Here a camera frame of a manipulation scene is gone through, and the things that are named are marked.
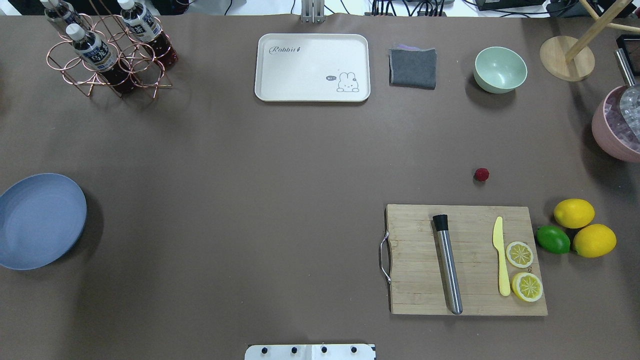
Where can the red strawberry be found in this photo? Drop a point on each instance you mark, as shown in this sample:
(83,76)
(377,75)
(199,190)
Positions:
(481,174)

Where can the pink bowl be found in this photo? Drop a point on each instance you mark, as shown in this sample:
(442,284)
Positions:
(611,132)

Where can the aluminium frame post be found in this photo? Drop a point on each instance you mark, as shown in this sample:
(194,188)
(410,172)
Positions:
(313,11)

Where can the drink bottle two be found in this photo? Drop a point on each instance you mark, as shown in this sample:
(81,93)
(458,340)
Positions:
(99,56)

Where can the drink bottle one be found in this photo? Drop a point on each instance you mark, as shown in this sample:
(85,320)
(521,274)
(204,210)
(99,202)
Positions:
(60,14)

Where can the lemon half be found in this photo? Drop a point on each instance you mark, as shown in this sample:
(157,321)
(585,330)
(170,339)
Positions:
(519,254)
(527,286)

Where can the copper wire bottle rack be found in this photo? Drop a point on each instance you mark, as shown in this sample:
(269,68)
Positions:
(123,49)

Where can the yellow lemon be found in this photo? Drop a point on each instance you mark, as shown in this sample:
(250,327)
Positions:
(594,241)
(574,213)

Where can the green bowl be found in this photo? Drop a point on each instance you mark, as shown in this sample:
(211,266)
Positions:
(499,70)

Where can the wooden cutting board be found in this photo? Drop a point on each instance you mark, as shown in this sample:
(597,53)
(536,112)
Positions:
(417,280)

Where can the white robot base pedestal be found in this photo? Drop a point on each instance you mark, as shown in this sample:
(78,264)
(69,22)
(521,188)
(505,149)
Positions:
(323,351)

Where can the cream rabbit tray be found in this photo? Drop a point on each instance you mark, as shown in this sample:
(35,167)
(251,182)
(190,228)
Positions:
(312,67)

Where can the blue plate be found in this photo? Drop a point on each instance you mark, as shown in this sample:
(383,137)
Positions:
(41,218)

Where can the lemon half lower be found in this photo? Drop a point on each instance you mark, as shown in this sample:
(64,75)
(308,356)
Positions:
(527,286)

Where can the yellow lemon upper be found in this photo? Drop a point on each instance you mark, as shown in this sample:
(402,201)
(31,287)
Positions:
(574,213)

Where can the yellow plastic knife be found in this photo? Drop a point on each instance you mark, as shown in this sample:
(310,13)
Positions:
(499,245)

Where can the green lime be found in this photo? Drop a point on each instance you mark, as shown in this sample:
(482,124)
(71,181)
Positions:
(553,239)

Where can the yellow lemon lower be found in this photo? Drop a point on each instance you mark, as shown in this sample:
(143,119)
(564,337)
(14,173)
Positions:
(594,241)

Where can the steel muddler black tip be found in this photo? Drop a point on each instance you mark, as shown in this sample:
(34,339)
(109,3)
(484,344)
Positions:
(452,290)

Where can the lemon half upper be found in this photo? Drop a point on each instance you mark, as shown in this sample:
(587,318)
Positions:
(519,254)

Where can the grey folded cloth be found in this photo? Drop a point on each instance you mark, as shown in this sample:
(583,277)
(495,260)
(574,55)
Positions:
(413,67)

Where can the wooden cup tree stand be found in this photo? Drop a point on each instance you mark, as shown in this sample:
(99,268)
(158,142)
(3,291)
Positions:
(571,59)

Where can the drink bottle three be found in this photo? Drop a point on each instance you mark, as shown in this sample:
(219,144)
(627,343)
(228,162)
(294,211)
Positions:
(145,29)

